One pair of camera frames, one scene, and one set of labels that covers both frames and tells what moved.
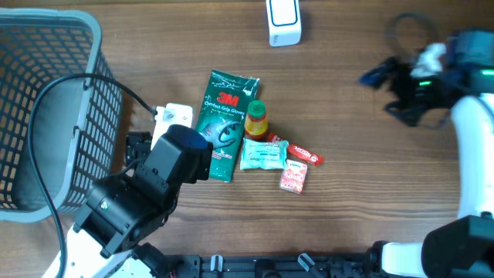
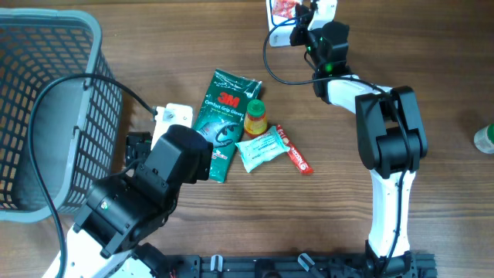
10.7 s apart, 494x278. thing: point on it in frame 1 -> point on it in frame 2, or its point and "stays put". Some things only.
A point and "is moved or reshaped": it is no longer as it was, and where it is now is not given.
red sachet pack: [298, 152] is moved or reshaped
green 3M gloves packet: [222, 118] stays put
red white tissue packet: [292, 176] -> [284, 8]
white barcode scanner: [284, 23] stays put
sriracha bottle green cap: [256, 123] stays put
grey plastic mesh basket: [77, 121] stays put
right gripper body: [414, 93] -> [299, 32]
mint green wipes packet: [271, 155] is moved or reshaped
